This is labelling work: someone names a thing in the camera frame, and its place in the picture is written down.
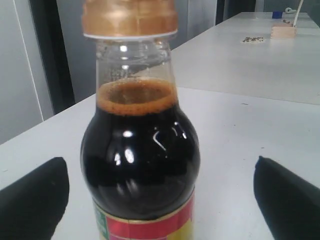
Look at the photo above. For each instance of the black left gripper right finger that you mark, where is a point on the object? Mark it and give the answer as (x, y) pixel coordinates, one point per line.
(290, 205)

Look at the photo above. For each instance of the blue small object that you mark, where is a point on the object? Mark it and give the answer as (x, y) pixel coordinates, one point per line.
(277, 14)

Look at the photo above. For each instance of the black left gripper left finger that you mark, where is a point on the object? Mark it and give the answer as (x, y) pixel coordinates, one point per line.
(32, 207)

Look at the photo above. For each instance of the dark vertical post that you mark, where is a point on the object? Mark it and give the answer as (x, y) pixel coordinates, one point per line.
(53, 54)

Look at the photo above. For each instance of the scattered seeds pile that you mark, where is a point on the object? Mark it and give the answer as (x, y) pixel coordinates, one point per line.
(253, 40)

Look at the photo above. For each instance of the small wooden box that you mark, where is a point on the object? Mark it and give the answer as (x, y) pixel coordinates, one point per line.
(283, 31)

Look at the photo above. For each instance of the soy sauce bottle gold cap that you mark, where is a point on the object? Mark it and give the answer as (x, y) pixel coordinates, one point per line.
(140, 154)

